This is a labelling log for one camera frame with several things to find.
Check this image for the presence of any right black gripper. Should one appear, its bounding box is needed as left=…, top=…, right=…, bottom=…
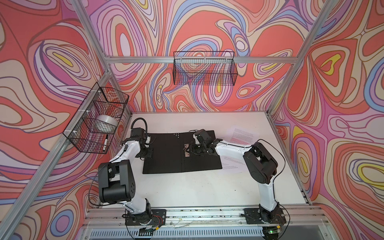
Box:
left=185, top=141, right=207, bottom=156

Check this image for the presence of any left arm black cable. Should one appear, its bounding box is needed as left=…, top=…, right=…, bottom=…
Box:
left=131, top=117, right=149, bottom=133

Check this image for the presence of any aluminium front rail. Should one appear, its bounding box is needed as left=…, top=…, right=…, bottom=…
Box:
left=83, top=205, right=330, bottom=227

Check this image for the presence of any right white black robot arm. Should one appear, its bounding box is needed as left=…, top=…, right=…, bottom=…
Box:
left=185, top=139, right=280, bottom=223

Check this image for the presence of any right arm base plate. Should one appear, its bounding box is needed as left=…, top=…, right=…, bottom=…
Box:
left=241, top=206, right=287, bottom=226

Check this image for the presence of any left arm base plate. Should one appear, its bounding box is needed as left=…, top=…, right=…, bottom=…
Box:
left=122, top=209, right=167, bottom=228

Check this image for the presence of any left black wire basket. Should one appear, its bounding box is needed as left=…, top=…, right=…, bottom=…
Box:
left=63, top=83, right=129, bottom=154

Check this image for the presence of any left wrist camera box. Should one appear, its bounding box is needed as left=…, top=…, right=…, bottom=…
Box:
left=131, top=128, right=147, bottom=142

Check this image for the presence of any back black wire basket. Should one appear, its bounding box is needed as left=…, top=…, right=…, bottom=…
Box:
left=173, top=50, right=238, bottom=86

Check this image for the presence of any black wire basket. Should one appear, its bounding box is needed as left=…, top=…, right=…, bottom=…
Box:
left=173, top=50, right=238, bottom=86
left=63, top=83, right=129, bottom=154

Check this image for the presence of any white ventilation grille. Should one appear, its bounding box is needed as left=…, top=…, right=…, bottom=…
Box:
left=84, top=227, right=265, bottom=240

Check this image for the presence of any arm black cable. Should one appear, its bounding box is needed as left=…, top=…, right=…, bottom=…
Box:
left=256, top=139, right=287, bottom=184
left=131, top=117, right=149, bottom=133

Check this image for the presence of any teal file folder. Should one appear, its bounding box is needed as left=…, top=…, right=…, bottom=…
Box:
left=143, top=132, right=223, bottom=175

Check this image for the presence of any black white marker pen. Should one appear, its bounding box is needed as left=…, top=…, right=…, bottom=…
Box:
left=103, top=135, right=109, bottom=153

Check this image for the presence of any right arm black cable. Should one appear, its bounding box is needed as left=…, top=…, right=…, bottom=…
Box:
left=256, top=139, right=287, bottom=184

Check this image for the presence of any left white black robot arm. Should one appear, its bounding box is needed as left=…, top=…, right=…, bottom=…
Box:
left=98, top=141, right=153, bottom=221

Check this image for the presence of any silver tape roll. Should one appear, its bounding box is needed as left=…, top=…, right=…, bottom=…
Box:
left=92, top=115, right=118, bottom=134

